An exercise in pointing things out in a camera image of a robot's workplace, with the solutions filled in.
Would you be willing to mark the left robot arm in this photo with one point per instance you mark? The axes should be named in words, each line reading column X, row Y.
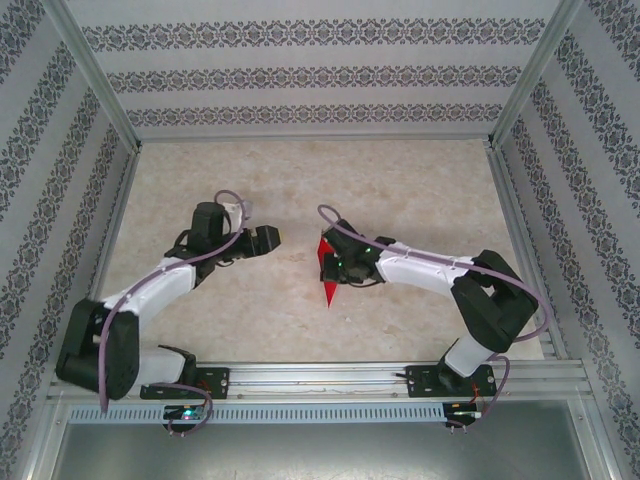
column 160, row 287

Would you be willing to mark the aluminium side rail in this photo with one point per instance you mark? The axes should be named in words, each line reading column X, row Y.
column 513, row 210
column 119, row 210

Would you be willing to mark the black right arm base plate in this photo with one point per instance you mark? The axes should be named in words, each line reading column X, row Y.
column 417, row 382

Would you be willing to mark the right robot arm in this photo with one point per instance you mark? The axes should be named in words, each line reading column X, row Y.
column 415, row 270

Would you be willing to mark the aluminium frame post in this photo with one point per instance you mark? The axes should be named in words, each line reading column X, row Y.
column 95, row 70
column 535, row 70

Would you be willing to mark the red paper sheet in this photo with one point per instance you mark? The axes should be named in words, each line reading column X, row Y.
column 331, row 291

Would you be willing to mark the small controller board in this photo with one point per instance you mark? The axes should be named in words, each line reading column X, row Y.
column 187, row 414
column 462, row 415

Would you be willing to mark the thin aluminium wall rail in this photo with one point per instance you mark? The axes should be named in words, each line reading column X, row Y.
column 315, row 136

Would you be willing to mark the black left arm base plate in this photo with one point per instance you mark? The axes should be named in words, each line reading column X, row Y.
column 220, row 382

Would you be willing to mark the aluminium mounting rail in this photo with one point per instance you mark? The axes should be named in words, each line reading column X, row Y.
column 320, row 380

